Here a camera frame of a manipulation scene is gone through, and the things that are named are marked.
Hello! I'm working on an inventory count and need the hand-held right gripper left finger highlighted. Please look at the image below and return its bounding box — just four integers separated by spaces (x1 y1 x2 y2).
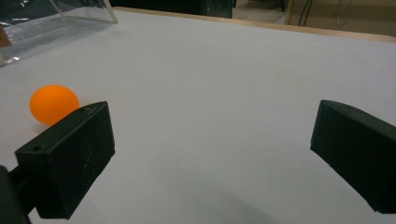
8 100 116 220

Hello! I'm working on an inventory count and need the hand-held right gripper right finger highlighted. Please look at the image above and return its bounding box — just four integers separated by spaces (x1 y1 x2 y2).
310 99 396 215

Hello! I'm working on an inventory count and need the black cable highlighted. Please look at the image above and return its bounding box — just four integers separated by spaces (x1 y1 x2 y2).
297 0 314 27

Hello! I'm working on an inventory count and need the clear plastic box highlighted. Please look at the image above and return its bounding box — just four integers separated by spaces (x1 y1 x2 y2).
0 0 119 68

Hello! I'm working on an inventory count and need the dark cabinet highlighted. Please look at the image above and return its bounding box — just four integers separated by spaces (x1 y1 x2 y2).
108 0 233 20

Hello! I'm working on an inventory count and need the orange table tennis ball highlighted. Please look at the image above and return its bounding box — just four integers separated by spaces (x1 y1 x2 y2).
29 84 81 127

